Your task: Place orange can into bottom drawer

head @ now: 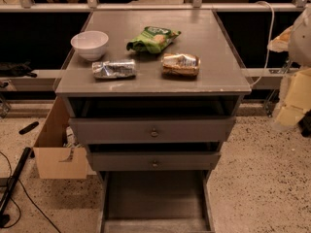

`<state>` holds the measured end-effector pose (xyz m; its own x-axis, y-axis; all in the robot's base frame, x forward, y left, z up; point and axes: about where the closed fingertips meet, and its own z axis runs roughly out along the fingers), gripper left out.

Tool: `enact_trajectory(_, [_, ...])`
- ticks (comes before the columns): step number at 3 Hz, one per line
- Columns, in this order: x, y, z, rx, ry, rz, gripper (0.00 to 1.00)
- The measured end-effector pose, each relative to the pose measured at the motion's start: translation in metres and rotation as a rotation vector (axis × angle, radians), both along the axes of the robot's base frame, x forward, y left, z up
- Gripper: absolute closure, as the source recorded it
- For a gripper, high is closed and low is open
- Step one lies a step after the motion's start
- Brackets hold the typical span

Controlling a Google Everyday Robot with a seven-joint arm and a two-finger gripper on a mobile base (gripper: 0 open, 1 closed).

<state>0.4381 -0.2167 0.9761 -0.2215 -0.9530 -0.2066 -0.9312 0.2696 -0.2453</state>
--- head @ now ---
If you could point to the metal railing frame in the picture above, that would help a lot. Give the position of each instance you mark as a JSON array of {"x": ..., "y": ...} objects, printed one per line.
[{"x": 93, "y": 5}]

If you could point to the grey top drawer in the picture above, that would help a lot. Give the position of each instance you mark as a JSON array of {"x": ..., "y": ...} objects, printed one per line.
[{"x": 151, "y": 130}]

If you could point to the black marker on floor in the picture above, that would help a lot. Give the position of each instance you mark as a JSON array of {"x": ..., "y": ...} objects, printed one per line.
[{"x": 28, "y": 128}]

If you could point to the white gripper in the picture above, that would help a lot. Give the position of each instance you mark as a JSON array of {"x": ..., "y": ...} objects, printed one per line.
[{"x": 301, "y": 42}]

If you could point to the grey middle drawer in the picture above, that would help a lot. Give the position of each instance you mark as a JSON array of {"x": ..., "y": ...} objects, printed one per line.
[{"x": 156, "y": 160}]

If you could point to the black bag on ledge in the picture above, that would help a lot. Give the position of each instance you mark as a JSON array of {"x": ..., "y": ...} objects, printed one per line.
[{"x": 11, "y": 69}]

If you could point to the cardboard box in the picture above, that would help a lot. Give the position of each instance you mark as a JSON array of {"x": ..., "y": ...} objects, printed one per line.
[{"x": 55, "y": 157}]

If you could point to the green chip bag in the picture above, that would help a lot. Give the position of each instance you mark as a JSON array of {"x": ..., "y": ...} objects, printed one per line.
[{"x": 153, "y": 39}]

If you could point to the white ceramic bowl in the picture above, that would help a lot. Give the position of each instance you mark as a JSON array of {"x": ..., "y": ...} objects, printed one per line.
[{"x": 90, "y": 45}]

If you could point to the orange crushed can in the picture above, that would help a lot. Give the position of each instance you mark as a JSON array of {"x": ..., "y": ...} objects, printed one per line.
[{"x": 180, "y": 64}]

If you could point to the black pole on floor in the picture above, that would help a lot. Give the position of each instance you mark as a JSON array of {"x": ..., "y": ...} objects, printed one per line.
[{"x": 9, "y": 187}]

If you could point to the grey open bottom drawer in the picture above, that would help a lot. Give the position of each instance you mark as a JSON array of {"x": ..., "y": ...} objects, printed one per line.
[{"x": 155, "y": 202}]

